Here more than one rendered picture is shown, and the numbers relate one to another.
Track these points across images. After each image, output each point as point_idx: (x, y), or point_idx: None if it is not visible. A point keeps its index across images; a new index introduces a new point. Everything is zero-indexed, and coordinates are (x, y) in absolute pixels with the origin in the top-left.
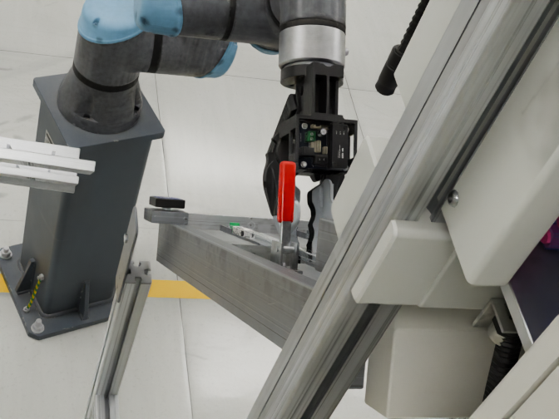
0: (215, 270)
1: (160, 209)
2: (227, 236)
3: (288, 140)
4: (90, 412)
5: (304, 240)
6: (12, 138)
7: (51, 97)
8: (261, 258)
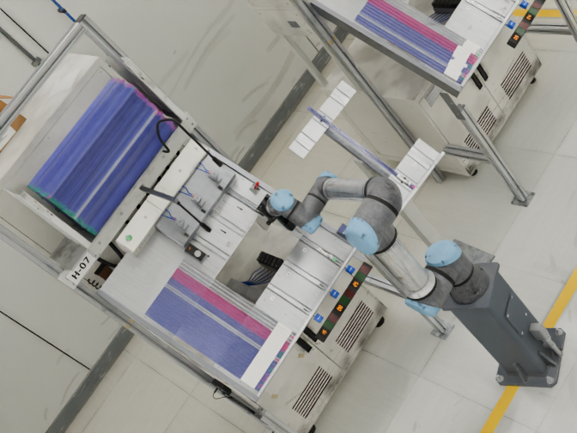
0: None
1: None
2: (325, 246)
3: None
4: None
5: (309, 270)
6: (404, 201)
7: (482, 265)
8: (256, 181)
